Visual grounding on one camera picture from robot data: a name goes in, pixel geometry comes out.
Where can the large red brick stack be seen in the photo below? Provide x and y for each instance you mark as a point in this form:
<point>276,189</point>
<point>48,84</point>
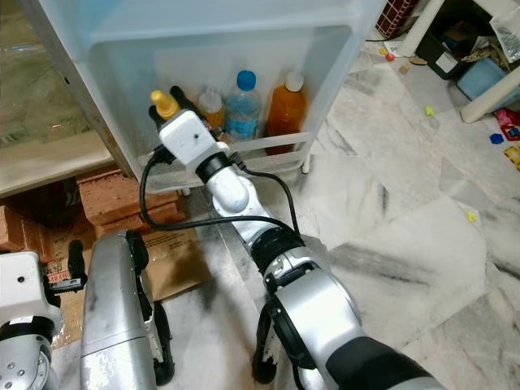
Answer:
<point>130,199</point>

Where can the small tan floor scrap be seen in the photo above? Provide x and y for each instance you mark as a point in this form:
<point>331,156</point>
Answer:
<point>404,69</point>

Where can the thick white table leg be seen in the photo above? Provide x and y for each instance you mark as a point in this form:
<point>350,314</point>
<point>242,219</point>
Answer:
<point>487,97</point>

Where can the small red brick stack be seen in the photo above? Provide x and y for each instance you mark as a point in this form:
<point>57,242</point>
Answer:
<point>20,227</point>

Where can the yellow-capped brown sauce bottle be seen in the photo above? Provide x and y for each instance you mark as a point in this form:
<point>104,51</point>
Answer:
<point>165,106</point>

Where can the red snack packet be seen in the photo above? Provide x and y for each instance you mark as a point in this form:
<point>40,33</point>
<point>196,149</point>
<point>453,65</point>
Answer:
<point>508,123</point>

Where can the light blue box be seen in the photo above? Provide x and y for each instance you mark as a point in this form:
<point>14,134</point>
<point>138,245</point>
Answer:
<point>479,79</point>

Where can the thin white table leg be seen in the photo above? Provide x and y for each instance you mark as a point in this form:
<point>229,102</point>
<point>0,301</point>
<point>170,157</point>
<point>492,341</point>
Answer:
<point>421,28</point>

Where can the yellow snack packet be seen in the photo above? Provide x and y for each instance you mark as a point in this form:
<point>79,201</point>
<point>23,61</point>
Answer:
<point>513,156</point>

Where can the small yellow-green floor scrap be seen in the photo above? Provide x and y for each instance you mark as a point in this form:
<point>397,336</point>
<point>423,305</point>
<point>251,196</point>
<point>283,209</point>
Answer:
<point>426,110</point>

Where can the white fridge door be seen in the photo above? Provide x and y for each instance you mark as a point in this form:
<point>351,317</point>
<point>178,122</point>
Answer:
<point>211,49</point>

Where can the black robot right leg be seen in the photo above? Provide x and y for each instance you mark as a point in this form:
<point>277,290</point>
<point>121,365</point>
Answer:
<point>266,349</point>

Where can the red brick-pattern block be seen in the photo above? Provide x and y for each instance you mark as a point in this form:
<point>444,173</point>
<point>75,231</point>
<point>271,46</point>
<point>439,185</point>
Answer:
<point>396,16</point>

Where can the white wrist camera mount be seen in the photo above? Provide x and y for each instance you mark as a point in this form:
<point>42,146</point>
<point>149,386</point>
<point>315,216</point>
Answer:
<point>19,284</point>
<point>192,136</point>

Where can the blue-capped water bottle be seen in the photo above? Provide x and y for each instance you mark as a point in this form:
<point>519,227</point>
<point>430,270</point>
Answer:
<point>244,110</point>

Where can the small white-capped bottle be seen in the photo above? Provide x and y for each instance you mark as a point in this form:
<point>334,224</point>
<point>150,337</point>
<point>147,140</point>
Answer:
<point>211,106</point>

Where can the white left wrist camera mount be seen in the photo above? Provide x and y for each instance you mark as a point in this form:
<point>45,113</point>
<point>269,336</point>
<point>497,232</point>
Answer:
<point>19,284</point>

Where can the small yellow floor scrap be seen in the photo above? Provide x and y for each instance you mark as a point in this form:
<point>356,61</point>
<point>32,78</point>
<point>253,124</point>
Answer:
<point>471,216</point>

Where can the small red bottle cap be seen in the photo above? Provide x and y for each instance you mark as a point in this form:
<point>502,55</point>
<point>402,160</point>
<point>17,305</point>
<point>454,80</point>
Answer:
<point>390,57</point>

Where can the white-capped orange drink bottle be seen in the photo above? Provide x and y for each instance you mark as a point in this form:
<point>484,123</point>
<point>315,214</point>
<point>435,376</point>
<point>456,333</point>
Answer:
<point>286,114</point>

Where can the small blue bottle cap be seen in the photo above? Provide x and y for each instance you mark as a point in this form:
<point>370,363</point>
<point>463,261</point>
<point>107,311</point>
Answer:
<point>496,138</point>

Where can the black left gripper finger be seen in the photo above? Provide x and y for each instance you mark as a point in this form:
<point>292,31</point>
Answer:
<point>77,258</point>

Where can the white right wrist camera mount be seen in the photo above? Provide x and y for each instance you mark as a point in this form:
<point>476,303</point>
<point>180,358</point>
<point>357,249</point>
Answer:
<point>192,136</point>

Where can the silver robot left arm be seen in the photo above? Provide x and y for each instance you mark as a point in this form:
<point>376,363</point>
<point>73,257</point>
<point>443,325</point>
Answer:
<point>20,366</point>

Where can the black box with label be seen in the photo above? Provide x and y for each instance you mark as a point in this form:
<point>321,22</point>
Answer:
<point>451,50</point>

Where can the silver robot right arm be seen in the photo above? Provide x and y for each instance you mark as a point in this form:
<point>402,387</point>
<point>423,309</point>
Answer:
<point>317,313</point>

